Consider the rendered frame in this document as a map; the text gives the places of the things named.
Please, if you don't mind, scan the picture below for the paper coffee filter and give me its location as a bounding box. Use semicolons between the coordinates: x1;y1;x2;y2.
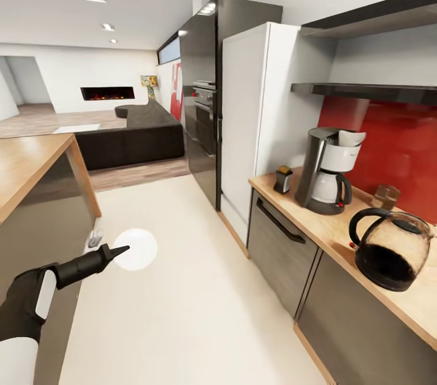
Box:
337;130;365;147

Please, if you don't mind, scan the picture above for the bottle of coffee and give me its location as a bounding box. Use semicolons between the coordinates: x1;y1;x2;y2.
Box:
273;166;294;195

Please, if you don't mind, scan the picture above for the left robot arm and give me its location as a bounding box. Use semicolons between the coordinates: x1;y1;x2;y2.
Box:
0;230;130;385

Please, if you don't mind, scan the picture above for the saucer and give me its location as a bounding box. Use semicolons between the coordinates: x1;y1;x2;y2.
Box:
113;228;158;271

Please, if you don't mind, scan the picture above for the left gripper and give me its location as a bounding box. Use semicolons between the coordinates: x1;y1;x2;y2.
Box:
74;244;130;281

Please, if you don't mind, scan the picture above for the electric kettle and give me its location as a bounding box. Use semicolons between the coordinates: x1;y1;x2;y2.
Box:
349;207;437;292

